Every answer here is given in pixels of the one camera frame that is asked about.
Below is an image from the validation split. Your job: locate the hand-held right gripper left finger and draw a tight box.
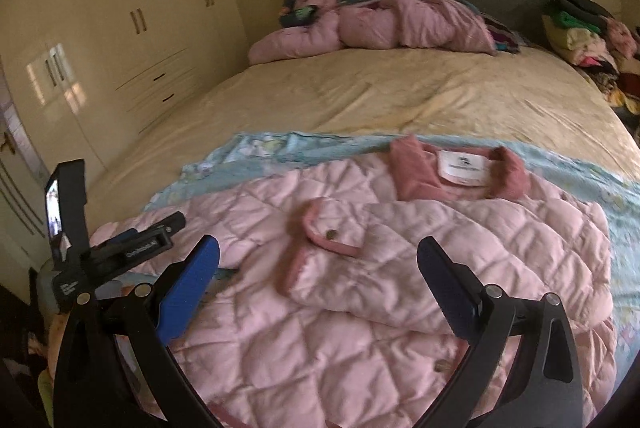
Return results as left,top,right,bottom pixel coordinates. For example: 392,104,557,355
52,234,223,428

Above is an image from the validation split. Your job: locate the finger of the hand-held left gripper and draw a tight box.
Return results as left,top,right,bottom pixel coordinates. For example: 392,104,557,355
142,210,187,239
102,229,142,254

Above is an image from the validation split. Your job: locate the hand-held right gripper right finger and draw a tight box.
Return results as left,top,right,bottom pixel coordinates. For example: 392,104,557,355
416,235,584,428

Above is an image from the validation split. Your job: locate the pink quilted jacket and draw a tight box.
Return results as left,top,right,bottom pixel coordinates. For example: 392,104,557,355
87,134,618,428

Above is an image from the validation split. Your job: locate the pile of colourful clothes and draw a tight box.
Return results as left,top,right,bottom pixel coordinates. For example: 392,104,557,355
541,0,640,115

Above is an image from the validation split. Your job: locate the cream door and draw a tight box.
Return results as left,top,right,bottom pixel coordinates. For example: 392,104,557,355
0,98,53,271

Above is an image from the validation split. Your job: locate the cream wardrobe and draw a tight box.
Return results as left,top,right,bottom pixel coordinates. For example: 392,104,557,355
0,0,252,191

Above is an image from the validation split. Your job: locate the light blue printed blanket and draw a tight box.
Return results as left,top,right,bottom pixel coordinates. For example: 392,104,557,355
144,131,640,359

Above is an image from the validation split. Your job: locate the bed with cream sheet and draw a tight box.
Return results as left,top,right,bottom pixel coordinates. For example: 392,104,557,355
89,41,640,229

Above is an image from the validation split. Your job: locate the striped colourful cloth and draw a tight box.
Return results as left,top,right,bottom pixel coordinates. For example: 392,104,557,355
481,12,527,55

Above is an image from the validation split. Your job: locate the pink crumpled blanket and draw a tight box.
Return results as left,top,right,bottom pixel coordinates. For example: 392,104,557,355
247,0,502,65

